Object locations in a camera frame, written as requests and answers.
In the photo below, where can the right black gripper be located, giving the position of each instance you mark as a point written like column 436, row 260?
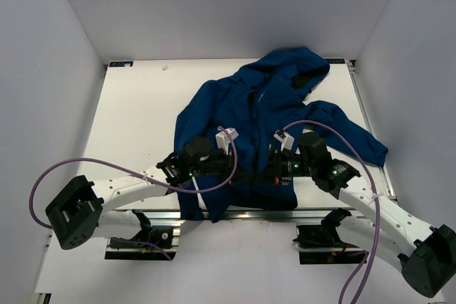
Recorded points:
column 275, row 169

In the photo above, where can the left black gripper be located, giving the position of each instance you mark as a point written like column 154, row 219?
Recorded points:
column 240, row 176

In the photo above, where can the right blue table label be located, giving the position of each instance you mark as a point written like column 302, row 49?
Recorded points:
column 336, row 60

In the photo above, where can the left blue table label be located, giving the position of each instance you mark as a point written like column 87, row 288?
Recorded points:
column 120, row 64

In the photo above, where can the aluminium table frame rail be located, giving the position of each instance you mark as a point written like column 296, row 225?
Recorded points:
column 351, row 65

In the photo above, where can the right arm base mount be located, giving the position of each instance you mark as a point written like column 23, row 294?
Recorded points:
column 320, row 244

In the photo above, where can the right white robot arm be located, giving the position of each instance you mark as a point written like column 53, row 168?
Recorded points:
column 421, row 252

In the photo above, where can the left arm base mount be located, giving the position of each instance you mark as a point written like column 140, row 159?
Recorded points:
column 153, row 242

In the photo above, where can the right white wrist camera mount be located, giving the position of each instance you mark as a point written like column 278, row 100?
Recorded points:
column 285, row 139

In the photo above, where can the blue table label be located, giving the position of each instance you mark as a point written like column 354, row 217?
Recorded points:
column 120, row 64
column 336, row 60

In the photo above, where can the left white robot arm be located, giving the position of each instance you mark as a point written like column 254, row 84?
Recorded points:
column 83, row 209

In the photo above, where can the blue hooded zip jacket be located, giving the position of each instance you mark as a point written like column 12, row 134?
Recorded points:
column 259, row 99

